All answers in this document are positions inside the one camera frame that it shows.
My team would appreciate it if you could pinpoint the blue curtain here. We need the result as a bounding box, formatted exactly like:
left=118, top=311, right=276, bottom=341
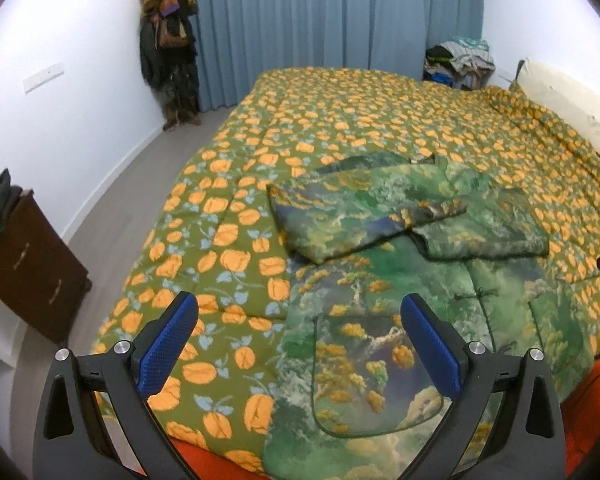
left=177, top=0, right=486, bottom=113

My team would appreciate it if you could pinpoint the orange floral quilt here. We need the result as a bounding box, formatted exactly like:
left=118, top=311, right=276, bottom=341
left=87, top=66, right=600, bottom=480

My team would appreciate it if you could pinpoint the brown wooden cabinet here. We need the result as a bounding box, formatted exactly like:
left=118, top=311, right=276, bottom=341
left=0, top=189, right=92, bottom=345

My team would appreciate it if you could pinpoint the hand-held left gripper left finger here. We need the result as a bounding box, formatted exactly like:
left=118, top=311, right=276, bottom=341
left=32, top=291, right=200, bottom=480

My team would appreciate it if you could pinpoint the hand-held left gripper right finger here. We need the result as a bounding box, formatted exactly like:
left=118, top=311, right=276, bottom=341
left=400, top=294, right=567, bottom=480

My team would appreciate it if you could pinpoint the green printed jacket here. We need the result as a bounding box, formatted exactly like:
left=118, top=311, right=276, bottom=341
left=262, top=152, right=596, bottom=480

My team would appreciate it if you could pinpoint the pile of clothes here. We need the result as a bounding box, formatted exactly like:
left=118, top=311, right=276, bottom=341
left=424, top=36, right=496, bottom=92

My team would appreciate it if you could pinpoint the coat rack with clothes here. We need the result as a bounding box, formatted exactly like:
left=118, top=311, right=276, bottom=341
left=139, top=0, right=201, bottom=132

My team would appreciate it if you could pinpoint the cream pillow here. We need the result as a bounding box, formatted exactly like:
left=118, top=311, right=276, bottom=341
left=516, top=57, right=600, bottom=171

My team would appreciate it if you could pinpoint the white wall switch panel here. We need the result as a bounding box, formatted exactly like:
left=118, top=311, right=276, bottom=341
left=23, top=61, right=65, bottom=93

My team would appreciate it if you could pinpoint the person's orange fleece clothing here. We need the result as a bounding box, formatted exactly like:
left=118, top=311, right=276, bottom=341
left=169, top=352, right=600, bottom=480

